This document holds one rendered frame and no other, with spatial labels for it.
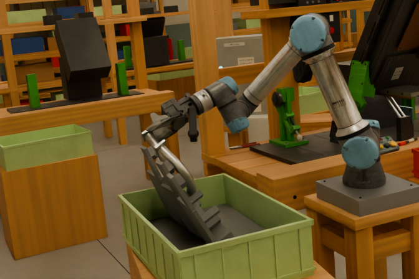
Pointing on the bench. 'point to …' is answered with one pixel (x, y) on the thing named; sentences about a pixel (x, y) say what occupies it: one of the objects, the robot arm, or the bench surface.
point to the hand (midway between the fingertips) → (150, 137)
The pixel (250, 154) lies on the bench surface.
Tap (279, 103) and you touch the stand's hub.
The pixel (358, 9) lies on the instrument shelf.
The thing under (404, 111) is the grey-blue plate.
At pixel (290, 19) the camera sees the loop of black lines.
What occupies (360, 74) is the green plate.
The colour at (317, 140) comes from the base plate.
